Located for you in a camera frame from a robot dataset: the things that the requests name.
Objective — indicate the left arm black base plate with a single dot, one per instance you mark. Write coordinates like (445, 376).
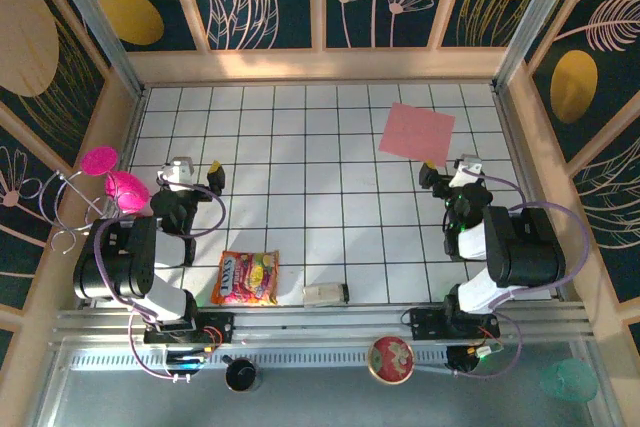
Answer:
(220, 327)

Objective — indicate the pink cloth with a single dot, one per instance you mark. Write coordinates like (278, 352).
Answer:
(416, 134)

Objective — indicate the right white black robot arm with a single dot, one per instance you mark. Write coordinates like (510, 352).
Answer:
(525, 247)

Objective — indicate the red round plate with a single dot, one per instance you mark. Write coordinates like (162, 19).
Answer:
(391, 360)

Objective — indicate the aluminium frame post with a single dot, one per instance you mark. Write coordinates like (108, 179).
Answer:
(537, 17)
(95, 22)

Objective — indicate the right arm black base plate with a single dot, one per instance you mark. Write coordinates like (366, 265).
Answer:
(425, 323)

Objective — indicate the aluminium mounting rail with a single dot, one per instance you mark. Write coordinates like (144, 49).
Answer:
(325, 322)

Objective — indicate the small white black box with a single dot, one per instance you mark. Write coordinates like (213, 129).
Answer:
(325, 294)

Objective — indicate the flat pink round pad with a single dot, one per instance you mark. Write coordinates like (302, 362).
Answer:
(100, 161)

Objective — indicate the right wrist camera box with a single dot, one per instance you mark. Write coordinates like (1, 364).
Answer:
(467, 167)

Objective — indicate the domed pink round pad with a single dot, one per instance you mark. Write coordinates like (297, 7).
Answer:
(127, 192)

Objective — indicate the orange candy bag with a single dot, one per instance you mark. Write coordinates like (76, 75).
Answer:
(245, 278)

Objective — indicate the green translucent cup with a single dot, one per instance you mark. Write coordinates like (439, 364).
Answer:
(569, 381)

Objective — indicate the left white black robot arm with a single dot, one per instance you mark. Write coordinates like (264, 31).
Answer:
(115, 267)

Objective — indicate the perforated metal strip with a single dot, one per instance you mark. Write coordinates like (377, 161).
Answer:
(310, 360)

